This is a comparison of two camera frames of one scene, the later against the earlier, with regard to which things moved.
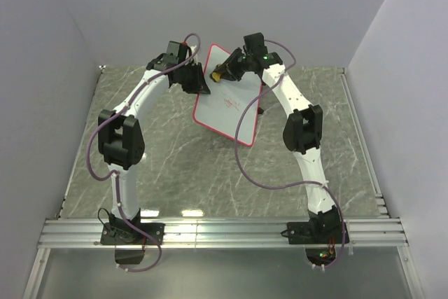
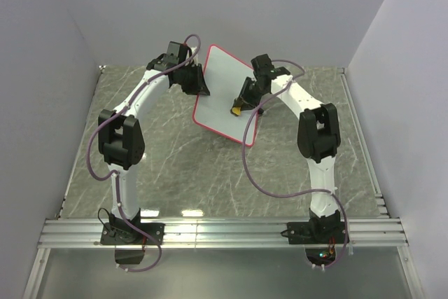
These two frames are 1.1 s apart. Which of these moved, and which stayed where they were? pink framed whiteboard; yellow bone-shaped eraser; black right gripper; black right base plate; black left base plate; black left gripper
Moved: yellow bone-shaped eraser; black right gripper
Stayed: black right base plate; black left gripper; pink framed whiteboard; black left base plate
